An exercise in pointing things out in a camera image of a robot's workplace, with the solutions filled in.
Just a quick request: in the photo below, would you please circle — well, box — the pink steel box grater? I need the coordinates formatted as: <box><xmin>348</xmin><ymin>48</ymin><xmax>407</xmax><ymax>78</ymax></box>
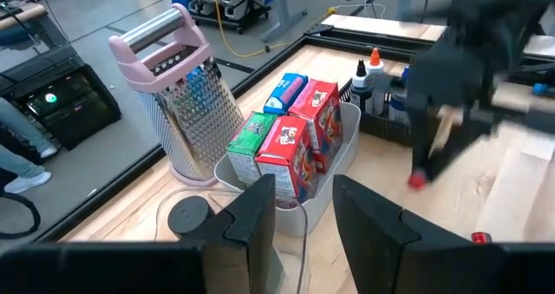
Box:
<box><xmin>108</xmin><ymin>2</ymin><xmax>246</xmax><ymax>187</ymax></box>

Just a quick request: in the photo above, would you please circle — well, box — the parts bin rack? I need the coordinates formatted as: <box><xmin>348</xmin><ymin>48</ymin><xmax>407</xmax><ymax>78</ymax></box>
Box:
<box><xmin>163</xmin><ymin>0</ymin><xmax>277</xmax><ymax>35</ymax></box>

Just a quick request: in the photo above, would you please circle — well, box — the blue squeeze bottle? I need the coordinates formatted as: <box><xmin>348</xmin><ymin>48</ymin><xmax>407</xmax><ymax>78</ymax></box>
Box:
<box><xmin>388</xmin><ymin>66</ymin><xmax>411</xmax><ymax>126</ymax></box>

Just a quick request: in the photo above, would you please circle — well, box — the blue Rice Krispies box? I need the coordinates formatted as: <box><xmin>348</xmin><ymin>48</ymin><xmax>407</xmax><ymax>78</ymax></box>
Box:
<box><xmin>263</xmin><ymin>71</ymin><xmax>310</xmax><ymax>116</ymax></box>

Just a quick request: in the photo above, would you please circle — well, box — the clear plastic bin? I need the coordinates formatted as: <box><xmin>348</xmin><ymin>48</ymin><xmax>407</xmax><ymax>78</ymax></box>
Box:
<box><xmin>153</xmin><ymin>185</ymin><xmax>310</xmax><ymax>294</ymax></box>

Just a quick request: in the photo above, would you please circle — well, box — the green Apple Jacks box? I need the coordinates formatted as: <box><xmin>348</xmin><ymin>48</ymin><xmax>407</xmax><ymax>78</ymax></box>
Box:
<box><xmin>226</xmin><ymin>110</ymin><xmax>278</xmax><ymax>186</ymax></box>

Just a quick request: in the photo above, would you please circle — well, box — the grey plastic bin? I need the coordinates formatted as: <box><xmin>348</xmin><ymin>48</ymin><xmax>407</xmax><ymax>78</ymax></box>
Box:
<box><xmin>213</xmin><ymin>101</ymin><xmax>362</xmax><ymax>238</ymax></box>

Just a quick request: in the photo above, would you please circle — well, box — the red Froot Loops box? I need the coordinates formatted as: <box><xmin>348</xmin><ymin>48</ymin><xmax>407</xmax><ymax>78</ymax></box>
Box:
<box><xmin>254</xmin><ymin>114</ymin><xmax>320</xmax><ymax>204</ymax></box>
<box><xmin>288</xmin><ymin>79</ymin><xmax>345</xmax><ymax>175</ymax></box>

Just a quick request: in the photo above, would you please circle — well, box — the black coiled cable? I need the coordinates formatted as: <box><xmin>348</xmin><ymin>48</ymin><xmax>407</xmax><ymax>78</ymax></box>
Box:
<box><xmin>0</xmin><ymin>191</ymin><xmax>42</xmax><ymax>241</ymax></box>

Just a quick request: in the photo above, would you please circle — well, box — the grey desk leg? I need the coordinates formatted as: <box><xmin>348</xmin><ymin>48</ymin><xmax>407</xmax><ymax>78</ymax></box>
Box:
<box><xmin>259</xmin><ymin>0</ymin><xmax>310</xmax><ymax>43</ymax></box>

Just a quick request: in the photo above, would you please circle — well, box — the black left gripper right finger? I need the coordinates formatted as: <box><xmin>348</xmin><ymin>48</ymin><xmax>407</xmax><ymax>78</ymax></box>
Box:
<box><xmin>332</xmin><ymin>175</ymin><xmax>555</xmax><ymax>294</ymax></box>

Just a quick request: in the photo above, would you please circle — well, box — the person's shoe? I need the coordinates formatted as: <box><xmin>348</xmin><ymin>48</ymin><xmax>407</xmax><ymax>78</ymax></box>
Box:
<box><xmin>36</xmin><ymin>142</ymin><xmax>60</xmax><ymax>160</ymax></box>
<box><xmin>2</xmin><ymin>170</ymin><xmax>53</xmax><ymax>195</ymax></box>

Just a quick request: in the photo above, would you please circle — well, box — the orange spice bottle black lid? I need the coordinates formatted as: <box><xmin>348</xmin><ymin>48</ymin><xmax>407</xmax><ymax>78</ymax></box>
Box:
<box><xmin>167</xmin><ymin>194</ymin><xmax>216</xmax><ymax>238</ymax></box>

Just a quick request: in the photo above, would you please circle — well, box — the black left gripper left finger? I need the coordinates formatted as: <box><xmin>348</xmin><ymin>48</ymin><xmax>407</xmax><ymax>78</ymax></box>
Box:
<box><xmin>0</xmin><ymin>173</ymin><xmax>278</xmax><ymax>294</ymax></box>

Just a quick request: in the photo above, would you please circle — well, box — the person's leg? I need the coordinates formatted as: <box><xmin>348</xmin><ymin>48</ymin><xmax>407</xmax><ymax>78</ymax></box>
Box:
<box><xmin>0</xmin><ymin>144</ymin><xmax>47</xmax><ymax>180</ymax></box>
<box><xmin>0</xmin><ymin>97</ymin><xmax>56</xmax><ymax>154</ymax></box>

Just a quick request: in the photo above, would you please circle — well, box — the black bottle tray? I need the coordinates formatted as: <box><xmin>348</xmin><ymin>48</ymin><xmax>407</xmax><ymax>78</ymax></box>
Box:
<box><xmin>337</xmin><ymin>79</ymin><xmax>430</xmax><ymax>147</ymax></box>

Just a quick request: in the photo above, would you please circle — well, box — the red cap squeeze bottle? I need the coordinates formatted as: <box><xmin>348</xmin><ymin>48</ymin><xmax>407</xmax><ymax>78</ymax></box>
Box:
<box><xmin>366</xmin><ymin>46</ymin><xmax>387</xmax><ymax>113</ymax></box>

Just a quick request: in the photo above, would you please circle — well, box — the black cap squeeze bottle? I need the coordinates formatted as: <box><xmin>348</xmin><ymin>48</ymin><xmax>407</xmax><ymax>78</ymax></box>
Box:
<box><xmin>349</xmin><ymin>58</ymin><xmax>374</xmax><ymax>113</ymax></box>

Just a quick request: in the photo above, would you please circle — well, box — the black computer case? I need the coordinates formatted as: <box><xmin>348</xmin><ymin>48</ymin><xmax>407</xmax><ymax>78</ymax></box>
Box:
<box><xmin>0</xmin><ymin>45</ymin><xmax>123</xmax><ymax>152</ymax></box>

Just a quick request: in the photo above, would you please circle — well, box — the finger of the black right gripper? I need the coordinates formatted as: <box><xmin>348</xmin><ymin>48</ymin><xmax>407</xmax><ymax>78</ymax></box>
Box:
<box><xmin>427</xmin><ymin>120</ymin><xmax>491</xmax><ymax>180</ymax></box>
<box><xmin>409</xmin><ymin>105</ymin><xmax>437</xmax><ymax>178</ymax></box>

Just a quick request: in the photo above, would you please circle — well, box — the brown bottle red cap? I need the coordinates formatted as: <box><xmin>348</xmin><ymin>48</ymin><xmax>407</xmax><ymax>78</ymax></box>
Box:
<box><xmin>407</xmin><ymin>168</ymin><xmax>431</xmax><ymax>192</ymax></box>

